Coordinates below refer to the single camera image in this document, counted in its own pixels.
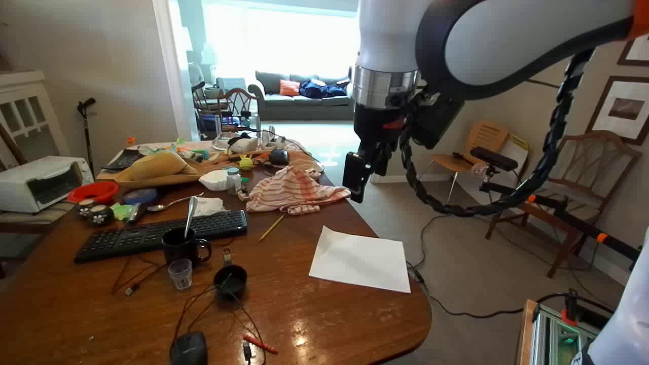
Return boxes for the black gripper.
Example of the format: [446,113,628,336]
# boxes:
[340,106,415,202]

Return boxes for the black measuring cup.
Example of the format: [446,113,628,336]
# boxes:
[210,252,250,302]

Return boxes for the red crayon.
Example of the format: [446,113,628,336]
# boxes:
[241,333,279,358]

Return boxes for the white paper napkin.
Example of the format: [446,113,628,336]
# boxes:
[308,225,414,297]

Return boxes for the orange striped cloth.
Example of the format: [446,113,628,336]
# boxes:
[241,164,352,217]

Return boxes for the black rounded object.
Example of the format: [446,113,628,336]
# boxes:
[267,146,292,167]

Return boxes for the dark sofa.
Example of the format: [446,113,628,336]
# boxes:
[245,70,362,122]

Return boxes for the blue blanket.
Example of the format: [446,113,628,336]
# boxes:
[297,75,351,100]

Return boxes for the wooden pencil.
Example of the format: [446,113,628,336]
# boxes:
[258,214,287,244]

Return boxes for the orange cushion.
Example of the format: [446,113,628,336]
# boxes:
[278,78,301,98]

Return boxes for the light wooden folding chair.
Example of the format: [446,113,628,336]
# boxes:
[432,119,511,204]

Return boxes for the small jar white lid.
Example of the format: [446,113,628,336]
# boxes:
[224,167,243,196]

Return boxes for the wicker chair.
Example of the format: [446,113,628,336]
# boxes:
[190,80,262,141]

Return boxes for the white tissue paper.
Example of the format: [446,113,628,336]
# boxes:
[190,195,228,220]

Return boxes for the black bar orange clamps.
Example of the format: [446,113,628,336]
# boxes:
[479,180,640,261]

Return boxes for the black mug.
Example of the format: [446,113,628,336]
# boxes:
[159,228,212,267]

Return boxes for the wooden armchair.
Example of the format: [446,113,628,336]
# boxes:
[483,130,643,280]

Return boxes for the tan straw hat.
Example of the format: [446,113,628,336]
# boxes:
[109,149,202,189]

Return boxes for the metal spoon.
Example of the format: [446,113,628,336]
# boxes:
[143,195,194,216]

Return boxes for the small clear glass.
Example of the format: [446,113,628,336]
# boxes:
[165,258,194,292]

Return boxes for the blue flat object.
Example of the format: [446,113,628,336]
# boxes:
[122,187,159,206]

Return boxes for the black computer keyboard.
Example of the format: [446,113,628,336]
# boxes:
[70,210,250,265]

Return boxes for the black orange clamp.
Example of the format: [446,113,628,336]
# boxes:
[557,288,588,328]

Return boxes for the green white equipment box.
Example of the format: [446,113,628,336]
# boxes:
[517,297,611,365]

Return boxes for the small green object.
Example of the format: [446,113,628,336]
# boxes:
[109,200,139,223]

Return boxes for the black computer mouse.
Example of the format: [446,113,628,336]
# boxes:
[169,331,210,365]

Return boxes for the large framed picture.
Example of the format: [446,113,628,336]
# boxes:
[585,75,649,146]

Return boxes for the red bowl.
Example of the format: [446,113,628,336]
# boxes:
[67,178,122,206]

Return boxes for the small black dish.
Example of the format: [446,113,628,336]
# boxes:
[74,202,116,228]

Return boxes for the black walking cane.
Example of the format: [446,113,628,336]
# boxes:
[74,96,100,175]

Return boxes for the small framed picture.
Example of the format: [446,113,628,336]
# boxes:
[617,37,649,67]

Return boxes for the white glass-door cabinet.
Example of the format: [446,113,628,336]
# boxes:
[0,70,69,170]

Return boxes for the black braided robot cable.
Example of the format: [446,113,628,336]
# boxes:
[398,46,595,220]

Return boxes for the black padded camera mount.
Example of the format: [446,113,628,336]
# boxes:
[470,146,518,173]

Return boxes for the black floor cable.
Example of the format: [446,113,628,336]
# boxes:
[407,216,576,321]

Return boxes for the thin wire with plug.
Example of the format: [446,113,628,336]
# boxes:
[109,254,171,299]

